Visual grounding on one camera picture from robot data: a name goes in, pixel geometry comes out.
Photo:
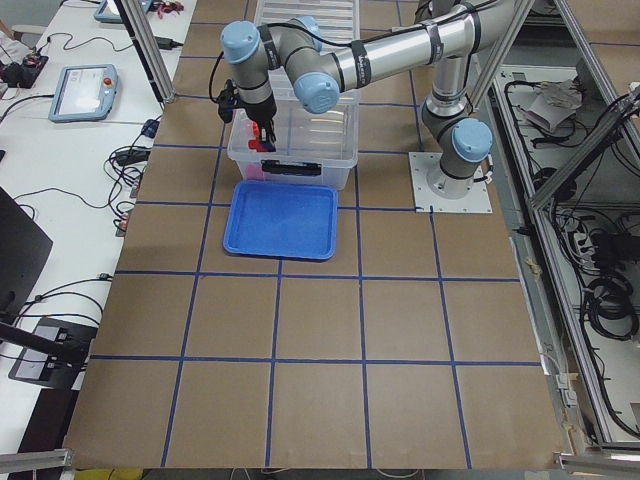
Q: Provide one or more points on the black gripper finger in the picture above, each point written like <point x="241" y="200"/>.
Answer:
<point x="269" y="138"/>
<point x="260" y="139"/>

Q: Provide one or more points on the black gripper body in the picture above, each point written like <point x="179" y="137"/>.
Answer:
<point x="261" y="110"/>

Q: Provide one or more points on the red block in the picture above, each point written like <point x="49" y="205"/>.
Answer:
<point x="251" y="143"/>

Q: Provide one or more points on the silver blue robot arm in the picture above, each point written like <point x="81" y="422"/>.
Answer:
<point x="447" y="39"/>

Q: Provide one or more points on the clear plastic storage box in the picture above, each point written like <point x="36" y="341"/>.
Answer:
<point x="329" y="139"/>

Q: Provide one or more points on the blue plastic tray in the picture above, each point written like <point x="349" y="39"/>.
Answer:
<point x="274" y="219"/>

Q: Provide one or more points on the black power adapter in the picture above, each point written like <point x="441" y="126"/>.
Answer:
<point x="165" y="43"/>

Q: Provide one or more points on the upper teach pendant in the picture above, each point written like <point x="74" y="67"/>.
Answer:
<point x="84" y="93"/>

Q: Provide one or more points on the black monitor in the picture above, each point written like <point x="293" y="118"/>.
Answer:
<point x="25" y="248"/>

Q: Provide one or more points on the black box latch handle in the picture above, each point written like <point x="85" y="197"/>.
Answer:
<point x="277" y="167"/>

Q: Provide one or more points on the aluminium frame post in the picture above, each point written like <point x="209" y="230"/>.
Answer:
<point x="145" y="44"/>

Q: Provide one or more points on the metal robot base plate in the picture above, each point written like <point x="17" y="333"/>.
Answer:
<point x="435" y="192"/>

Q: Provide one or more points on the aluminium side rail frame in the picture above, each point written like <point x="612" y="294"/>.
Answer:
<point x="564" y="90"/>

